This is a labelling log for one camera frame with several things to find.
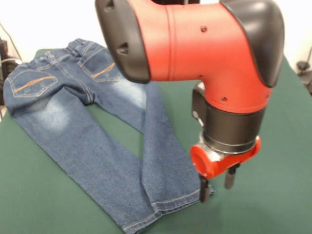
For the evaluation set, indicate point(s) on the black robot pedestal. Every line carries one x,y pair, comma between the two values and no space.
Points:
170,1

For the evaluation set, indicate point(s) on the dark green table cloth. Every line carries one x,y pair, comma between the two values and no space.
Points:
268,195

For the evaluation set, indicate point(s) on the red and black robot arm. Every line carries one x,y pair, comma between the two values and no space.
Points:
195,48

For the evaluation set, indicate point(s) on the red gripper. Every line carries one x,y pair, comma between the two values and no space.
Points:
212,165

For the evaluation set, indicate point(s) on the blue denim jeans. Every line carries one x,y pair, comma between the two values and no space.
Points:
85,146

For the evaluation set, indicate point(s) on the dark grey stand foot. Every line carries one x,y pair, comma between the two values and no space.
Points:
302,65

